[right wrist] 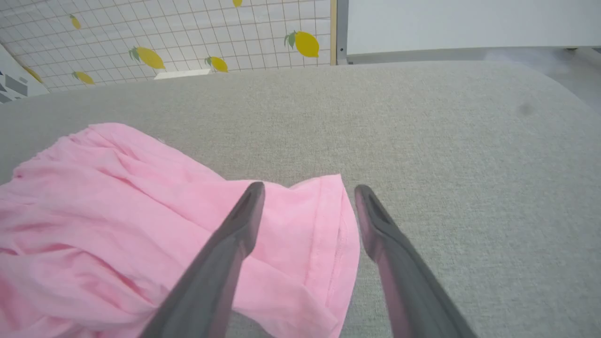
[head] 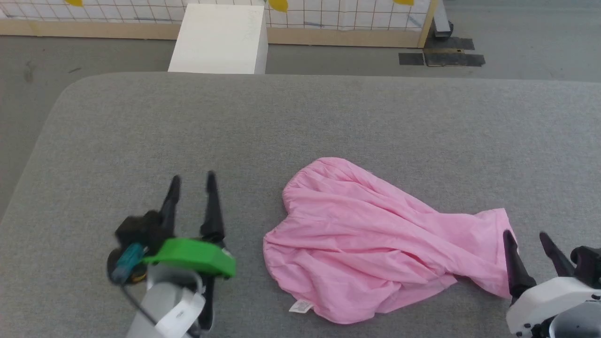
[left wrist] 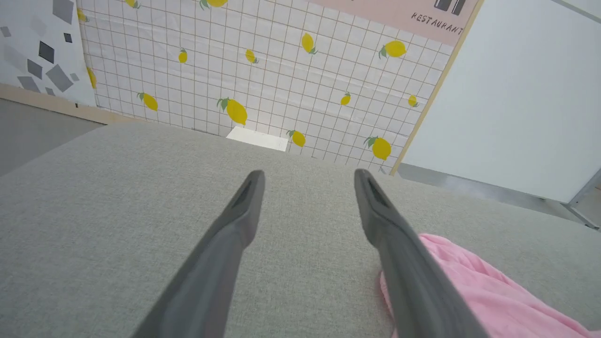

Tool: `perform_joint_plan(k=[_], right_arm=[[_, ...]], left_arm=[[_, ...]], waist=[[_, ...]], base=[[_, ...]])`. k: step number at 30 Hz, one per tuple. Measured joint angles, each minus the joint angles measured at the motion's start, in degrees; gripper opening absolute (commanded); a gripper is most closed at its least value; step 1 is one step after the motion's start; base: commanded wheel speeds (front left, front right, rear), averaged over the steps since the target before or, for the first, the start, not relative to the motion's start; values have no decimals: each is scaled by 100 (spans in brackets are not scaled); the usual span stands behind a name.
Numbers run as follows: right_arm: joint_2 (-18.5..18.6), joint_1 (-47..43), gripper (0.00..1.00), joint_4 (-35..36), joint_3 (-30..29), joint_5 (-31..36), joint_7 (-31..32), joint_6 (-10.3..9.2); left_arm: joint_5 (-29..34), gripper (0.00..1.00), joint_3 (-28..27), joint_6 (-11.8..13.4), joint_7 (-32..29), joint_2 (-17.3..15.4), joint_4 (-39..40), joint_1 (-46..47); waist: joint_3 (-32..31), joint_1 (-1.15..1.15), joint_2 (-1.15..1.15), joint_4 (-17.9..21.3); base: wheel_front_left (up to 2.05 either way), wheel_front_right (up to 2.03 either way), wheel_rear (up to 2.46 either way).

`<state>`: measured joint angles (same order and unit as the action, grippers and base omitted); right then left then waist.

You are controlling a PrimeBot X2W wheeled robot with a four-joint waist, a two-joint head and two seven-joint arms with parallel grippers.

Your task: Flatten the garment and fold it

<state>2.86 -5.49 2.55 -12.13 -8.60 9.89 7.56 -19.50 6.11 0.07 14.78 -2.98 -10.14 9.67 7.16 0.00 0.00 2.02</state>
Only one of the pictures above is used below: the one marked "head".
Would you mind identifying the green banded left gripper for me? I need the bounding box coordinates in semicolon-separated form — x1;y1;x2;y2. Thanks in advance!
142;170;237;331

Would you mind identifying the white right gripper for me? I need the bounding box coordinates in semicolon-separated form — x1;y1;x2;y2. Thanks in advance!
502;229;601;338

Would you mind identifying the pink cloth garment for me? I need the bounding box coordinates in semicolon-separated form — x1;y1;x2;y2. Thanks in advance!
263;157;517;325

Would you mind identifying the white box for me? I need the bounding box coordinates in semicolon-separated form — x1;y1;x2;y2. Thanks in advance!
168;4;269;75

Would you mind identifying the lemon print grid panel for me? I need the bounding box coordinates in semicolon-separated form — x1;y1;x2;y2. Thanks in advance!
0;0;439;48

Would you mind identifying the large black floor mat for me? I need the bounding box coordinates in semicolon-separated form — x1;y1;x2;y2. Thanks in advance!
424;37;486;67

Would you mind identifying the grey metal panel stand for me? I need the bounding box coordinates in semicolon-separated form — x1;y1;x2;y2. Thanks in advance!
432;0;454;38

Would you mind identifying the thin black cable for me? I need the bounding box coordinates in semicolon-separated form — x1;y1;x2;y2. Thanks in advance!
120;281;202;338

